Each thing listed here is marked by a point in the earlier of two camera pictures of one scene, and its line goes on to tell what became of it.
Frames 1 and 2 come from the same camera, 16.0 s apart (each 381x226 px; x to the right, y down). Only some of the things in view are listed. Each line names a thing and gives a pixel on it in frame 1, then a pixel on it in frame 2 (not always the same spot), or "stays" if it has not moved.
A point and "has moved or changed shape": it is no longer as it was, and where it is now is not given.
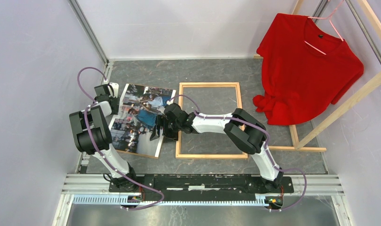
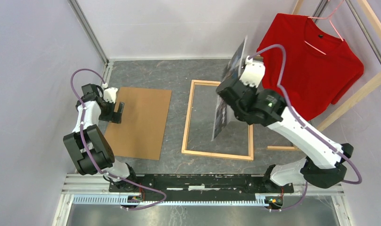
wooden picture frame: x=181 y=84 has moved or changed shape
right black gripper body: x=171 y=129 to x=239 y=116
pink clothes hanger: x=328 y=17 stays
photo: x=130 y=130 to x=223 y=117
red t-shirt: x=304 y=69 stays
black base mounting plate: x=201 y=187 stays
